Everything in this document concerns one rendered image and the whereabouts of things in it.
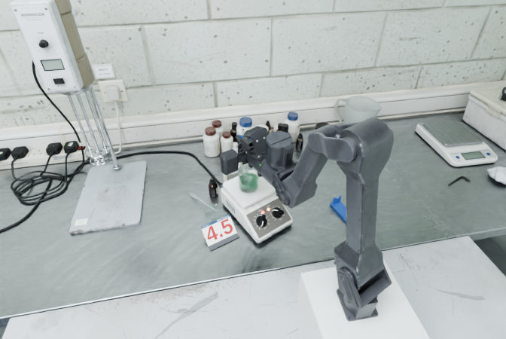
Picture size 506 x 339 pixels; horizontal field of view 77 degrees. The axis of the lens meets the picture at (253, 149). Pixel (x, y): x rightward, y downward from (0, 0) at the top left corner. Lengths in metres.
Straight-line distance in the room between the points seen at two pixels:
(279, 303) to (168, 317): 0.26
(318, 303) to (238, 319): 0.20
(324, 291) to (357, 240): 0.19
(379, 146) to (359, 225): 0.15
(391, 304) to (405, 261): 0.24
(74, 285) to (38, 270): 0.12
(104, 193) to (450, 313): 1.02
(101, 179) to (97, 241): 0.26
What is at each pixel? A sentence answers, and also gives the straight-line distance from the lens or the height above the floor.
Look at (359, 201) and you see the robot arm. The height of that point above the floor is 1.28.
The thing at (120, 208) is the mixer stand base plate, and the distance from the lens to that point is 1.08.
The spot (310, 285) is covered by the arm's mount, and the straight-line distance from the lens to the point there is 0.74.
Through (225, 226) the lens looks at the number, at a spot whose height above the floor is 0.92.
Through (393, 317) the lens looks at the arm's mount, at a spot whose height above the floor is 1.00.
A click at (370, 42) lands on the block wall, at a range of 1.39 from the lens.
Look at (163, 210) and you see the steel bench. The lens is 1.04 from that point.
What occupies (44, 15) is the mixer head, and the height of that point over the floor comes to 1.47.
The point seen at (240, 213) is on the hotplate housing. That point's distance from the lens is 0.92.
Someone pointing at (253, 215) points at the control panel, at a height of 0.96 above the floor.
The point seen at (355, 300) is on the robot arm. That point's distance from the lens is 0.65.
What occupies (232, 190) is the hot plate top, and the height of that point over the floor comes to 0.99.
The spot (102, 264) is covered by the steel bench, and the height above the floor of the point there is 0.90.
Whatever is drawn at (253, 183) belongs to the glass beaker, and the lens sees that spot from 0.90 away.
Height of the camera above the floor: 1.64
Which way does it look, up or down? 37 degrees down
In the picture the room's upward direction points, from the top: straight up
